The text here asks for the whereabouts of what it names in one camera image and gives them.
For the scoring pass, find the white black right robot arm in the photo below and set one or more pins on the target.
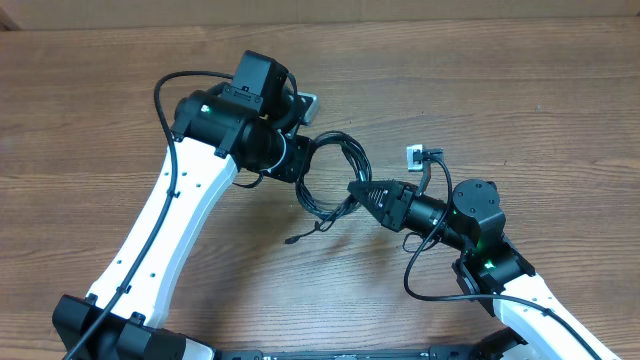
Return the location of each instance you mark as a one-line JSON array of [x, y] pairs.
[[489, 270]]

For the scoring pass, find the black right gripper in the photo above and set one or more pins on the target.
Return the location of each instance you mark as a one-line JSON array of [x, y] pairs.
[[400, 205]]

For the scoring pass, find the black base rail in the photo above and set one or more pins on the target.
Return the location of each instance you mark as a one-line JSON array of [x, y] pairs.
[[435, 352]]

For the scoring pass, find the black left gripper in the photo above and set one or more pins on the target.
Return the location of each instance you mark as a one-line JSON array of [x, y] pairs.
[[300, 163]]

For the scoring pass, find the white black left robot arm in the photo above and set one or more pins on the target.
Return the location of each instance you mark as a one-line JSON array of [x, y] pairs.
[[248, 121]]

